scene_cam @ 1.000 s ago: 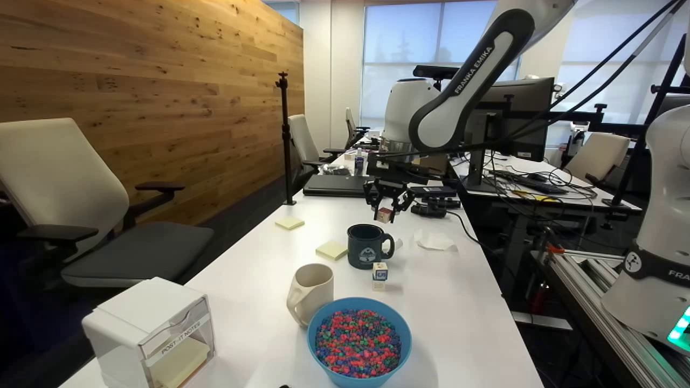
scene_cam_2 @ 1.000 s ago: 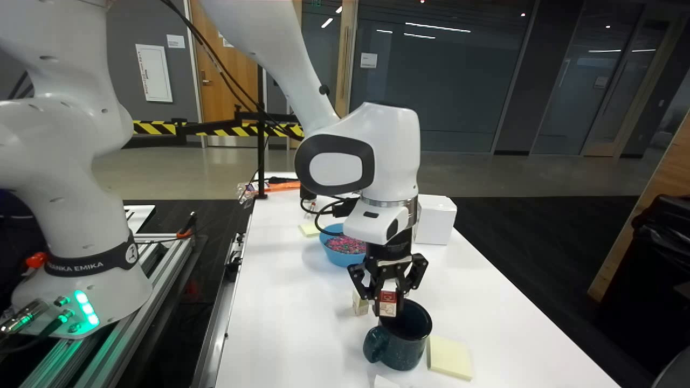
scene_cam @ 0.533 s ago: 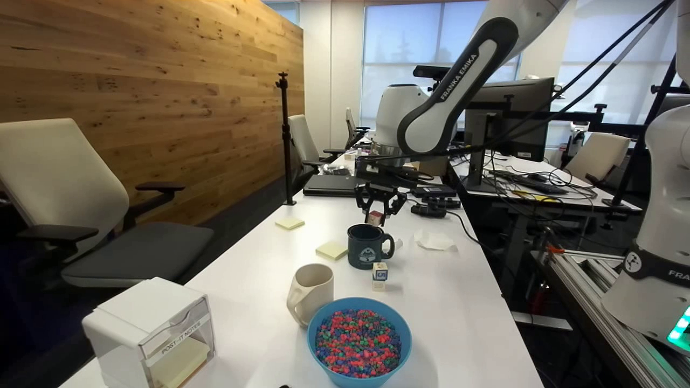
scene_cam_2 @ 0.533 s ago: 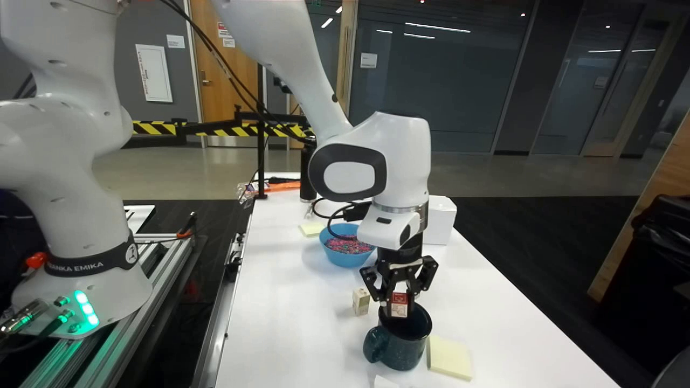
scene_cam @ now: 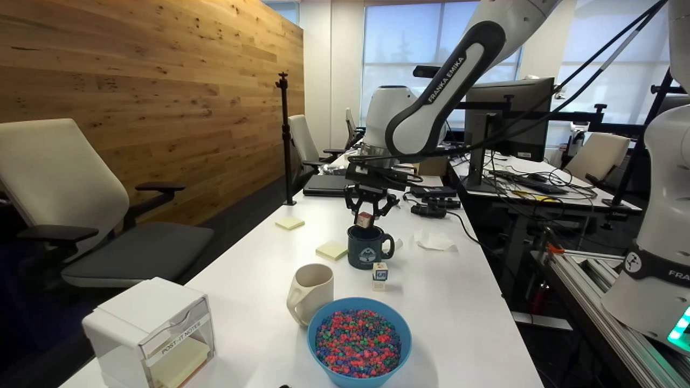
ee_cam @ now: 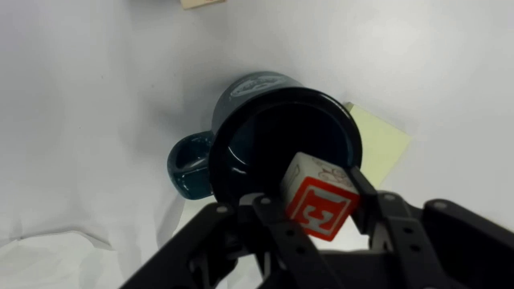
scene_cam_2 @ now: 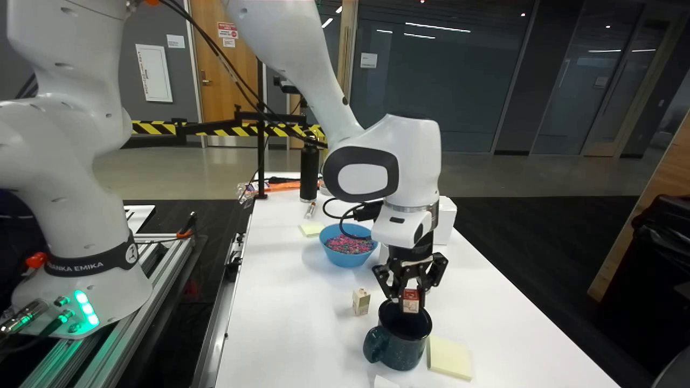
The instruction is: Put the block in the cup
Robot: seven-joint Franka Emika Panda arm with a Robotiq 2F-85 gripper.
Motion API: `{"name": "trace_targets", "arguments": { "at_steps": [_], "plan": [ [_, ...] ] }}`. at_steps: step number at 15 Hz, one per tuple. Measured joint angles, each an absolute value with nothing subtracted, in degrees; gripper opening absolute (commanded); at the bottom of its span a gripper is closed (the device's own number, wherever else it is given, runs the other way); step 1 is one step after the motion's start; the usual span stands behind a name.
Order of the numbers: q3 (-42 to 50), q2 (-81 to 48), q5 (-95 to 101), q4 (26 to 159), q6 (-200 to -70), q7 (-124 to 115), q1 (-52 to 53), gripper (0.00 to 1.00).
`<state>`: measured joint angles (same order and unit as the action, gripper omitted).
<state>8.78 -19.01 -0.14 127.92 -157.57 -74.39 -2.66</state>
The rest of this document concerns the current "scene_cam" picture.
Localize dark blue speckled mug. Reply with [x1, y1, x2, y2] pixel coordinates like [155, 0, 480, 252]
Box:
[345, 223, 396, 272]

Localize black tripod pole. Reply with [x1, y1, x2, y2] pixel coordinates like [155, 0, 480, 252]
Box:
[274, 71, 298, 208]

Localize black table cable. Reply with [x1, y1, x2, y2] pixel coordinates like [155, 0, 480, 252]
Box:
[445, 208, 480, 245]

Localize aluminium rail frame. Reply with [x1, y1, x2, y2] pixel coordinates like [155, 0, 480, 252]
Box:
[546, 245, 690, 388]

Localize yellow sticky note pad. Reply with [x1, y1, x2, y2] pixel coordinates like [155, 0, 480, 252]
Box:
[274, 215, 306, 234]
[313, 239, 350, 261]

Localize light grey office chair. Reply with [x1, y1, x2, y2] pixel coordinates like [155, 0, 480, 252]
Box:
[286, 112, 347, 175]

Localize white round lid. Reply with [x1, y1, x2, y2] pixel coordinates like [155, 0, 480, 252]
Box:
[417, 228, 460, 254]

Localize white dispenser box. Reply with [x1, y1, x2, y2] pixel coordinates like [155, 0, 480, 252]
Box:
[80, 277, 217, 388]

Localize yellow sticky notes stack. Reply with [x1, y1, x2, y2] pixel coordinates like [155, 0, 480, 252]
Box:
[148, 337, 211, 388]

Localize black bar camera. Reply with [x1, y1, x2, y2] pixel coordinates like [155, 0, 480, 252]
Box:
[411, 63, 445, 81]

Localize colourful beads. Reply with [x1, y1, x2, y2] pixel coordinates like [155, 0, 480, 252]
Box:
[313, 308, 403, 379]

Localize grey computer monitor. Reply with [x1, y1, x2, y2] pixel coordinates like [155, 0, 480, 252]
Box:
[462, 76, 557, 190]

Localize blue bowl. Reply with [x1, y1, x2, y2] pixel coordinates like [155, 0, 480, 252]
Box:
[306, 296, 414, 388]

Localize beige office chair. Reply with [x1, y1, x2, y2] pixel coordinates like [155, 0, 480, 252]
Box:
[562, 129, 631, 186]

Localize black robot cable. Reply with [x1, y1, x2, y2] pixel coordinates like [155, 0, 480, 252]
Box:
[493, 0, 673, 147]

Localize white office chair grey seat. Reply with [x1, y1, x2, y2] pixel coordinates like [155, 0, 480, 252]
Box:
[0, 116, 216, 291]

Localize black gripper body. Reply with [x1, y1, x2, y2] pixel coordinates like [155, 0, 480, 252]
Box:
[342, 156, 409, 193]

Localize black laptop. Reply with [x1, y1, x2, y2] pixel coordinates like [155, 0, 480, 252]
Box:
[301, 173, 356, 199]

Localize cream ceramic mug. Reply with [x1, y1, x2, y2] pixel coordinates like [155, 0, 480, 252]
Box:
[285, 261, 336, 327]

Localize black horizontal camera boom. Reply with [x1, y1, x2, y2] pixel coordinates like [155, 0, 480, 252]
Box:
[450, 99, 613, 125]

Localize black cluttered desk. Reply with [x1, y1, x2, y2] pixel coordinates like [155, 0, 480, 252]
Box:
[447, 153, 644, 305]

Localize cardboard box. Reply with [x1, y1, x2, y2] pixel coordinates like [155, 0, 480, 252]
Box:
[418, 156, 448, 179]

